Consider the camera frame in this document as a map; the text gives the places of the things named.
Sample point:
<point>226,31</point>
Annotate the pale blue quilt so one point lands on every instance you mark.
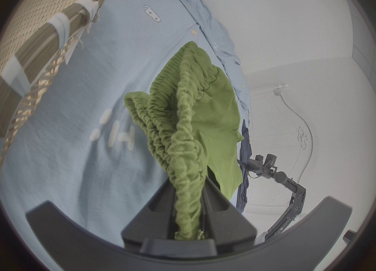
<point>217,37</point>

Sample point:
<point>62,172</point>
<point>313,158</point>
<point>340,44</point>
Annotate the bed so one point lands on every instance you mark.
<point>117,58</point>

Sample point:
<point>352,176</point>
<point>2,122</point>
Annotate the green shorts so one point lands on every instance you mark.
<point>217,117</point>

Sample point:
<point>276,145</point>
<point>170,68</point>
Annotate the round woven basket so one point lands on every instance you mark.
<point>35,28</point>

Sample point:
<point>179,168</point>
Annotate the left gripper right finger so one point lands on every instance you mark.
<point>226,222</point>

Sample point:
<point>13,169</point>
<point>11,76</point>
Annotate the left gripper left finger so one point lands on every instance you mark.
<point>155,219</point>

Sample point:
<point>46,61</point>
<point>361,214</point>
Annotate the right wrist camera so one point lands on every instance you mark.
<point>259,158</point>

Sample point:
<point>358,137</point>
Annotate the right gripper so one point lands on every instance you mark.
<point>258,168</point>

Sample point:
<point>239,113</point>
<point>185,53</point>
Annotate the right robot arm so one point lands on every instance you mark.
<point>296,202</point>

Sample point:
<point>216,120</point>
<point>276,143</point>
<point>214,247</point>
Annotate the dark blue garment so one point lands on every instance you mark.
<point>246,149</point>

